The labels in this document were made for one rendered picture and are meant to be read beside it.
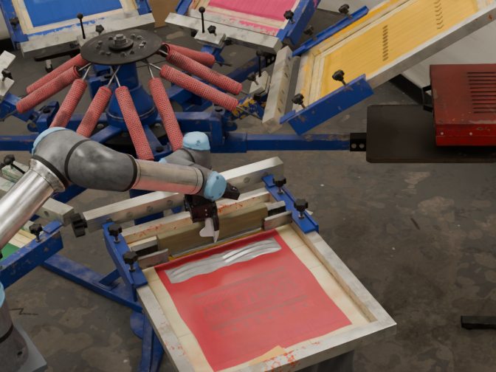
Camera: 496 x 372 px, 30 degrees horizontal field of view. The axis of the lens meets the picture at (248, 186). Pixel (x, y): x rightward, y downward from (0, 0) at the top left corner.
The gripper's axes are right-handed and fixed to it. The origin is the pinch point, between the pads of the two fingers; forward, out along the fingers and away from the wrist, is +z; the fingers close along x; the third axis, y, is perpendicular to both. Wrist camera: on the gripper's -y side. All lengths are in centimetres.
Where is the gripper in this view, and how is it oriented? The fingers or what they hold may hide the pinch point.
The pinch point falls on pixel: (213, 233)
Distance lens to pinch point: 285.8
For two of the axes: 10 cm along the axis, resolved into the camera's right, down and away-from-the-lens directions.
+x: 3.9, 4.8, -7.9
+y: -9.2, 2.7, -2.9
